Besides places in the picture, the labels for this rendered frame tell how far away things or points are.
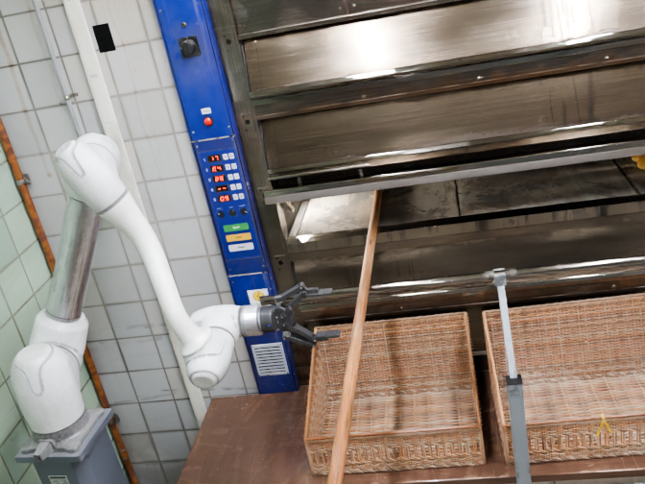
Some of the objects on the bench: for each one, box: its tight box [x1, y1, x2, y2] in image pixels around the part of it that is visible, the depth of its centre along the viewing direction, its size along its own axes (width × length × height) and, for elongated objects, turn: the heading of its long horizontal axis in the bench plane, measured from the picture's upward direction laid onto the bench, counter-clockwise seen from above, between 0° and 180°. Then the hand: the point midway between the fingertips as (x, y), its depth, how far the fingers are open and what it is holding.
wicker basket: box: [302, 311, 487, 476], centre depth 243 cm, size 49×56×28 cm
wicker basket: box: [482, 293, 645, 465], centre depth 232 cm, size 49×56×28 cm
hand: (332, 313), depth 202 cm, fingers open, 13 cm apart
